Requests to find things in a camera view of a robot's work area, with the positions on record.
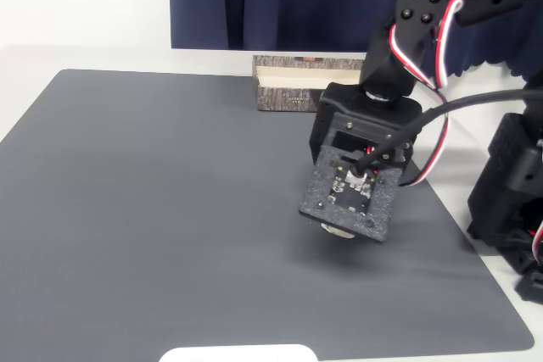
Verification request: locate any black wrist camera mount plate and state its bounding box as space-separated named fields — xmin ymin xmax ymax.
xmin=298 ymin=114 xmax=415 ymax=244

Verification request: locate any white flat device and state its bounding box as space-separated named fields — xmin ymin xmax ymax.
xmin=159 ymin=343 xmax=319 ymax=362

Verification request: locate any black camera cable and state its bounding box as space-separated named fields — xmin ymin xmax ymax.
xmin=353 ymin=89 xmax=543 ymax=177

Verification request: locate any red white servo wire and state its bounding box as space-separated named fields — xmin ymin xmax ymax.
xmin=389 ymin=22 xmax=445 ymax=92
xmin=397 ymin=0 xmax=529 ymax=188
xmin=529 ymin=137 xmax=543 ymax=266

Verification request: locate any bark print cardboard box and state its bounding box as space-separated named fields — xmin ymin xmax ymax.
xmin=252 ymin=54 xmax=367 ymax=114

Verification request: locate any grey rubber desk mat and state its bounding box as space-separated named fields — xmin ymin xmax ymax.
xmin=0 ymin=68 xmax=535 ymax=359

